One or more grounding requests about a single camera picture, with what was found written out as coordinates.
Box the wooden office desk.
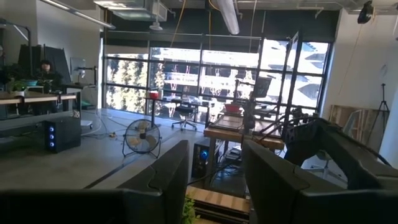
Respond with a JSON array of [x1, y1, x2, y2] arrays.
[[0, 91, 82, 116]]

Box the black computer tower purple light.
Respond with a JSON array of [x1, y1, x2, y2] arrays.
[[190, 138, 213, 180]]

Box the black background rig posts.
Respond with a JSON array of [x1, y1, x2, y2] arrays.
[[233, 30, 312, 144]]

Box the monitor on black arm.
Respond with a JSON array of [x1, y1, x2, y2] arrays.
[[69, 57, 98, 80]]

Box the person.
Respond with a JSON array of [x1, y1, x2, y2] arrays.
[[32, 58, 63, 94]]

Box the green plant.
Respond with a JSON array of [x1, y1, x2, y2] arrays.
[[181, 195, 200, 224]]

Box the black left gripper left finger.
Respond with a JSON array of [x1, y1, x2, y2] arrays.
[[0, 139, 190, 224]]

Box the black tripod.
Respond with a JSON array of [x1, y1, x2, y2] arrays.
[[366, 82, 392, 144]]

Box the black computer tower blue lights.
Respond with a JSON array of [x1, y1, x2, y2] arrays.
[[42, 116, 83, 154]]

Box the black floor fan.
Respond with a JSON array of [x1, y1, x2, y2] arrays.
[[121, 118, 163, 159]]

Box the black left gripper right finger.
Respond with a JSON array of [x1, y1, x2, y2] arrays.
[[242, 139, 398, 224]]

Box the wooden pallet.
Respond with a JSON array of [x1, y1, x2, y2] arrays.
[[327, 104, 390, 147]]

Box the wooden workbench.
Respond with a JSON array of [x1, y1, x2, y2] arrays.
[[203, 113, 286, 190]]

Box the black office chair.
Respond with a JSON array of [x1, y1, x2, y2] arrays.
[[170, 98, 199, 132]]

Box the large background potted plant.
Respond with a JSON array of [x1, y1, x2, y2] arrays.
[[4, 63, 30, 98]]

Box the black ceiling cord reel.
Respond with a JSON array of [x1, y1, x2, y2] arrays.
[[356, 0, 374, 25]]

